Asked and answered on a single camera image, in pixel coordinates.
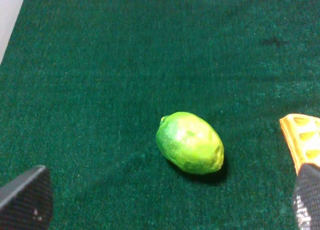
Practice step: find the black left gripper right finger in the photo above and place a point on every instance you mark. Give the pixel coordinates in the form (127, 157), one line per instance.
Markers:
(306, 197)

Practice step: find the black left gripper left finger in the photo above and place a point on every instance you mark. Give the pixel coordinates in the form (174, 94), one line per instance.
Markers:
(26, 202)

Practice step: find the green lime fruit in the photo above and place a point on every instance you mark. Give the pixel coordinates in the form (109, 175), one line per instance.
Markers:
(190, 143)

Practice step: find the yellow waffle wedge toy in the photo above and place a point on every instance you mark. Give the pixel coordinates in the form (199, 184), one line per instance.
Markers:
(302, 135)

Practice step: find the green felt table cover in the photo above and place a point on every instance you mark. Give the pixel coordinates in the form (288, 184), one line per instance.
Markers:
(85, 83)

